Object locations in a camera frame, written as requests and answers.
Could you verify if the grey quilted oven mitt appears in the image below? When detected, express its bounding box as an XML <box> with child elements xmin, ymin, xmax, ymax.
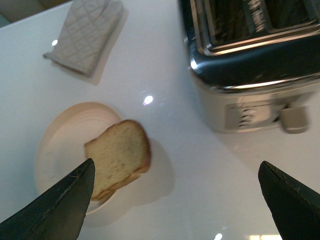
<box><xmin>43</xmin><ymin>0</ymin><xmax>124</xmax><ymax>77</ymax></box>

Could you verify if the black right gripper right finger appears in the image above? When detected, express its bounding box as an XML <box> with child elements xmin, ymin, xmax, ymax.
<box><xmin>258</xmin><ymin>161</ymin><xmax>320</xmax><ymax>240</ymax></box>

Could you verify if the bread slice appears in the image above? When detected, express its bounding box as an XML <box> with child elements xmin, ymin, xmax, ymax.
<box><xmin>84</xmin><ymin>119</ymin><xmax>152</xmax><ymax>201</ymax></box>

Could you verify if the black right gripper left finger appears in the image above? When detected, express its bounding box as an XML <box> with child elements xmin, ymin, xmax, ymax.
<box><xmin>0</xmin><ymin>158</ymin><xmax>95</xmax><ymax>240</ymax></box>

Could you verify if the chrome and cream toaster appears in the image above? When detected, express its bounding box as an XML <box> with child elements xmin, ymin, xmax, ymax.
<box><xmin>178</xmin><ymin>0</ymin><xmax>320</xmax><ymax>134</ymax></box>

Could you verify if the beige round plate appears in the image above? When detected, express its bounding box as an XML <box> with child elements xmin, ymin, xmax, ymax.
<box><xmin>34</xmin><ymin>101</ymin><xmax>124</xmax><ymax>216</ymax></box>

